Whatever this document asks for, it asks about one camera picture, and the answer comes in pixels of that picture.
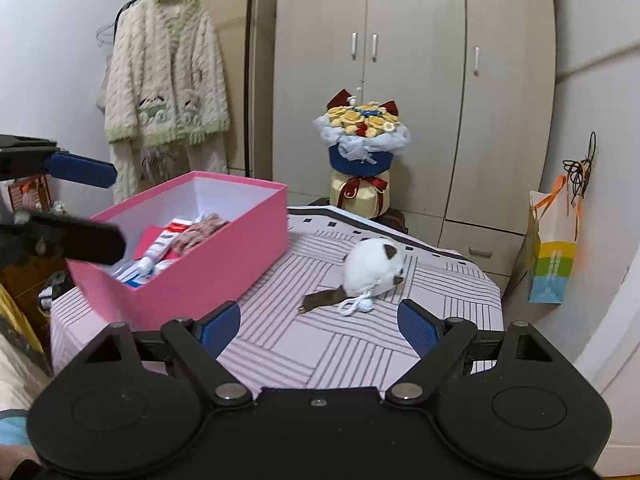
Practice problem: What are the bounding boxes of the striped tablecloth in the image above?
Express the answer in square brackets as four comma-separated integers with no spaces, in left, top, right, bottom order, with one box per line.
[50,207,503,392]

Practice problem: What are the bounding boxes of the cream knitted cardigan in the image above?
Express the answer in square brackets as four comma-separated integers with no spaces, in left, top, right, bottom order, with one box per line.
[104,0,231,203]

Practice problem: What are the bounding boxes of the white toothpaste tube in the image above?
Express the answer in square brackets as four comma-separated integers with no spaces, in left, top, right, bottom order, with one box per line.
[134,218,193,276]

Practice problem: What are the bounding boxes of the wooden side cabinet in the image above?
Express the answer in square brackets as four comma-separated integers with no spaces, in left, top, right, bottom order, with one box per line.
[1,174,74,316]

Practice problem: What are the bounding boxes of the pink floral scrunchie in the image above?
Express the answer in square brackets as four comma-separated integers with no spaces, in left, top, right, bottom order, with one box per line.
[171,214,228,256]

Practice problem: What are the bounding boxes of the colourful paper gift bag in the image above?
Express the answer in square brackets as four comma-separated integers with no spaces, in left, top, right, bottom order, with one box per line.
[526,174,582,304]

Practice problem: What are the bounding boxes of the blue wet wipes pack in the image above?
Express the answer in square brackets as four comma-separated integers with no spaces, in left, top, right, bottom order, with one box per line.
[113,260,174,288]

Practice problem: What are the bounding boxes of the white door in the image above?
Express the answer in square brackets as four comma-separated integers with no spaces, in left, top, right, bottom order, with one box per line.
[576,255,639,477]

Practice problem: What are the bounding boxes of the black cables on hook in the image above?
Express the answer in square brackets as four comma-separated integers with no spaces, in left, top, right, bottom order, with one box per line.
[562,130,598,206]

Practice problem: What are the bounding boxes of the beige wardrobe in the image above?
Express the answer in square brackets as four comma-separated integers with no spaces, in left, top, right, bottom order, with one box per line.
[245,0,555,278]

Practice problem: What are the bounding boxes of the white plush cat keychain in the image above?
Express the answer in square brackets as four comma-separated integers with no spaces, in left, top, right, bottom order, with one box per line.
[298,238,405,316]

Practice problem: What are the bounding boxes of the yellow flower bouquet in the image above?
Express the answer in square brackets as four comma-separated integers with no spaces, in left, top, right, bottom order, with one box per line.
[314,89,411,219]

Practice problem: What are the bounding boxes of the pink cardboard box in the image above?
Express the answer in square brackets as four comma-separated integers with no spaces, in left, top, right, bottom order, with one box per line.
[67,171,288,330]

